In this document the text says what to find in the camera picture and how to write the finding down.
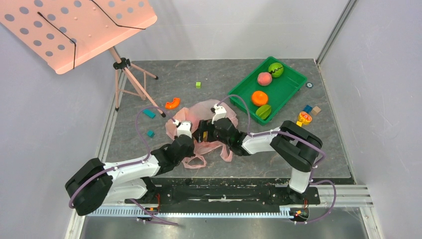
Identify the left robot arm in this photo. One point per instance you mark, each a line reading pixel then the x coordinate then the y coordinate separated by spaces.
pixel 97 183

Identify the green fake starfruit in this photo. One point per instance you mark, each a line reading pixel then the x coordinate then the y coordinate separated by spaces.
pixel 264 111

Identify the green plastic tray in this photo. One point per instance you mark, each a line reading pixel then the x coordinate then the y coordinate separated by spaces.
pixel 279 91

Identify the pink music stand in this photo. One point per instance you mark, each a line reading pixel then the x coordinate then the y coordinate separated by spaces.
pixel 68 33

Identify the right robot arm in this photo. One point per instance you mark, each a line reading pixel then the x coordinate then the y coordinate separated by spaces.
pixel 297 146

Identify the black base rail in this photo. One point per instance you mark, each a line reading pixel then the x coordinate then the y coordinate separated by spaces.
pixel 225 195

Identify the pink plastic bag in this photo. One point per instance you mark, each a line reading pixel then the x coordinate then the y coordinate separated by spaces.
pixel 201 111

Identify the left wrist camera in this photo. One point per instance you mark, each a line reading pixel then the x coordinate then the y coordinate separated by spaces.
pixel 183 128

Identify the blue toy brick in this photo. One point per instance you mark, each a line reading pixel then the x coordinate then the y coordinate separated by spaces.
pixel 307 109

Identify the wooden cube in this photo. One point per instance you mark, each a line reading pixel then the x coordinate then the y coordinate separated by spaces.
pixel 315 110

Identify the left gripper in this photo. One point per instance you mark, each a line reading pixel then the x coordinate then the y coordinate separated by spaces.
pixel 191 148

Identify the orange fake fruit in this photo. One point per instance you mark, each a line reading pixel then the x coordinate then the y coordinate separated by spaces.
pixel 259 98

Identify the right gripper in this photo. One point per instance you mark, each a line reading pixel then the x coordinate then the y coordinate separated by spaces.
pixel 208 131

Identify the small teal cube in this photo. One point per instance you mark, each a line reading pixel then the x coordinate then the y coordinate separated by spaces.
pixel 151 133

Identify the pink fake peach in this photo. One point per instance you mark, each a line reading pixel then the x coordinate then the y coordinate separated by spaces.
pixel 264 79

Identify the orange arch block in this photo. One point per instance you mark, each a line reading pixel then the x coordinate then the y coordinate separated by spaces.
pixel 173 104

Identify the teal long block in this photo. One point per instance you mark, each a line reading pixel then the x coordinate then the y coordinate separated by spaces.
pixel 149 113

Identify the green fake melon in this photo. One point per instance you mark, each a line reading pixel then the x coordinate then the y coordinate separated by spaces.
pixel 276 69

